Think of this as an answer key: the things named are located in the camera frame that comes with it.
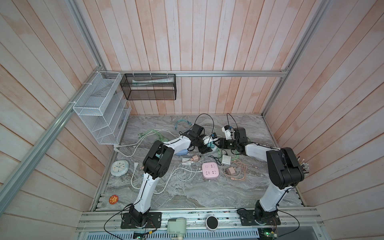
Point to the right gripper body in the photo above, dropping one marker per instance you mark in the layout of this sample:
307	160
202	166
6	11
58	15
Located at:
228	144

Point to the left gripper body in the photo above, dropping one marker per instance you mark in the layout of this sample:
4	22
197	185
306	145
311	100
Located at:
202	148

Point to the pink charger plug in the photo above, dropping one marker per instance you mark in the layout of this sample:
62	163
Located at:
196	158

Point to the white charger plug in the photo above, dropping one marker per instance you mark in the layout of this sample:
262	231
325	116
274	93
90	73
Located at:
187	161

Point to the beige charger plug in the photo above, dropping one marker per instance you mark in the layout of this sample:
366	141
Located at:
231	171

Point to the pink power strip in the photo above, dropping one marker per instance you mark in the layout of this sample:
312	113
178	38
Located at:
210	170

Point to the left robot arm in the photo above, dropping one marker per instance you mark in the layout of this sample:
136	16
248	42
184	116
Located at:
156	164

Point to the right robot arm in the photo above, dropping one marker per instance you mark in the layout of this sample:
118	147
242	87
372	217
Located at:
285	172

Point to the blue power strip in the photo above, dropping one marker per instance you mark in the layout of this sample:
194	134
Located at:
182	152

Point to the black mesh basket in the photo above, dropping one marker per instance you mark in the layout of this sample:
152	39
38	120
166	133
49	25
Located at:
140	87

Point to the red pencil cup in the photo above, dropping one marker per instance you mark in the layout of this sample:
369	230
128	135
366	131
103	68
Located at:
304	166

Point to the black round speaker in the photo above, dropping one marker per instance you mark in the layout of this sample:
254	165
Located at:
211	223

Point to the white round clock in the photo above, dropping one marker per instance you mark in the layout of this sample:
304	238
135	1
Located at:
119	168

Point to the white box device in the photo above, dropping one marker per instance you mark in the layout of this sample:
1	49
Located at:
177	228

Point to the red round sticker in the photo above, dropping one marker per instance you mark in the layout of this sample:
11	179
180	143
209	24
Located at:
113	199

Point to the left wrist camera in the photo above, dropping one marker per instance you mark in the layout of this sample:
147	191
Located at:
211	138

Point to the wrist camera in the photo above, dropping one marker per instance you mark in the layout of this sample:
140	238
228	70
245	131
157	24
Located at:
211	138
228	132

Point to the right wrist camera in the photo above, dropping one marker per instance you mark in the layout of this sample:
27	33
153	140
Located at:
228	132

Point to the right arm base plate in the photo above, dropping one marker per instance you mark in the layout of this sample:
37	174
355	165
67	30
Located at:
258	217

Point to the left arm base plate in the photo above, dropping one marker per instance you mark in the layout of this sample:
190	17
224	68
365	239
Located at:
140	221

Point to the white wire shelf rack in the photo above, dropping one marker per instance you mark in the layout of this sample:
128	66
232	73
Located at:
103	109

